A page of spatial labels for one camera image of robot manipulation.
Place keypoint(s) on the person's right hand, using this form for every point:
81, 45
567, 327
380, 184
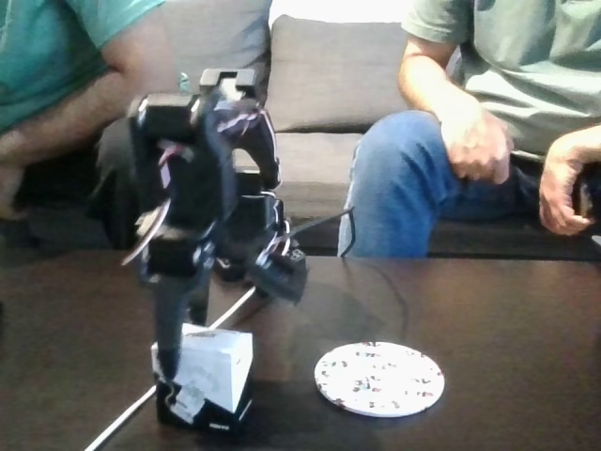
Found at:
479, 150

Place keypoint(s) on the person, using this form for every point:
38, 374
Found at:
404, 178
42, 47

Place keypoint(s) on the black handheld device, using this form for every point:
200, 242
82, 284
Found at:
590, 197

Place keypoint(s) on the grey sofa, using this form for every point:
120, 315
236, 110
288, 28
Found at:
324, 160

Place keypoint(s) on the person's left hand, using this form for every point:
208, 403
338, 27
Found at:
559, 197
9, 174

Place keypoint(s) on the round white patterned coaster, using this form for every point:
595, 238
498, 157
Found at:
380, 380

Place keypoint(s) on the white and black servo box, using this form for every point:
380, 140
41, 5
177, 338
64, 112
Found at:
220, 371

